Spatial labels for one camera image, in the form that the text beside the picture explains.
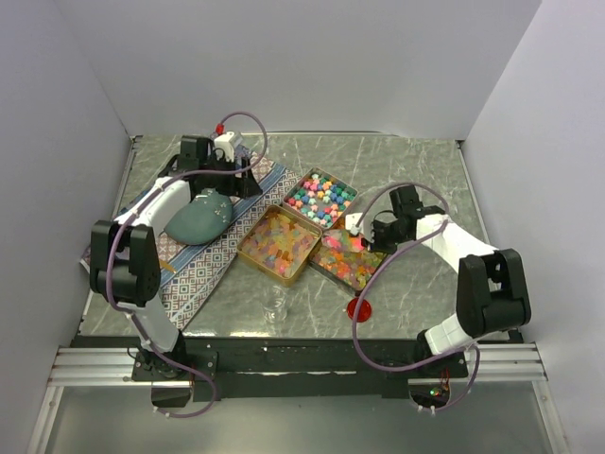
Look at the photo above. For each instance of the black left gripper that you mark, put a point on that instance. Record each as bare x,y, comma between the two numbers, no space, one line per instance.
246,185

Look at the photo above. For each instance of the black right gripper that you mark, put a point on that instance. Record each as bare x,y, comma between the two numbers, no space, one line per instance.
375,245

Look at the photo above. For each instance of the metal scoop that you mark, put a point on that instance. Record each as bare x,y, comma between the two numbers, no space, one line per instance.
342,241

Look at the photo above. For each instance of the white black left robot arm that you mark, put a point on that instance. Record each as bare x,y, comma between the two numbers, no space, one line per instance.
124,263

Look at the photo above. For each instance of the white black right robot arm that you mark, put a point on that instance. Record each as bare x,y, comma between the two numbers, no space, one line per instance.
491,293

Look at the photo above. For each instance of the dark tin of gummy candies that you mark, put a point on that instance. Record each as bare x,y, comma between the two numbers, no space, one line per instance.
349,270

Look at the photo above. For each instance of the gold tin of popsicle candies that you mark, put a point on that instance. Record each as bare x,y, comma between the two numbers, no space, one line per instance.
279,245

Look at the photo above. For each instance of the pink tin of star candies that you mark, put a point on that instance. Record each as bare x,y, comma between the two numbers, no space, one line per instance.
320,197

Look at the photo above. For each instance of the teal ceramic plate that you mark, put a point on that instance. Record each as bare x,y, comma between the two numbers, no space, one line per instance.
202,220

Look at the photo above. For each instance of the red jar lid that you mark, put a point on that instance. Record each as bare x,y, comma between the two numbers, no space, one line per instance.
364,310

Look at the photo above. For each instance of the patterned paper placemat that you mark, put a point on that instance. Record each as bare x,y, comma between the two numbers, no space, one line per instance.
200,268

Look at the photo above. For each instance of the gold knife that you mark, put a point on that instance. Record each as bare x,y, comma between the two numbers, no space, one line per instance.
167,266

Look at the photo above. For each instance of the clear glass jar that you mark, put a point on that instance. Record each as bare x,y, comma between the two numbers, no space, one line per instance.
275,304

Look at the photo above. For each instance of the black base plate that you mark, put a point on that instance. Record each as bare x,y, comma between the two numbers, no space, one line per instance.
221,368

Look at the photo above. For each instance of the aluminium rail frame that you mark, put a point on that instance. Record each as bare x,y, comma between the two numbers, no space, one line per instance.
95,408

